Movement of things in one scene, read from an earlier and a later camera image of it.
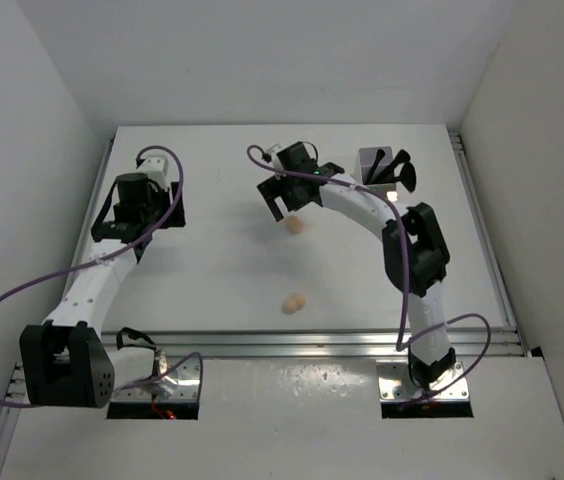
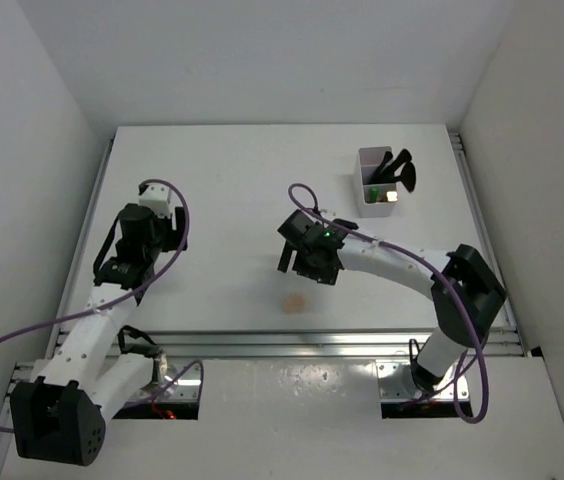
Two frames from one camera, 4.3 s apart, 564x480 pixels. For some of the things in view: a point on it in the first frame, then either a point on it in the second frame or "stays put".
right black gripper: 274,188 -> 325,276
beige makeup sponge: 295,302 stays put
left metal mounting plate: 181,383 stays put
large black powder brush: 388,176 stays put
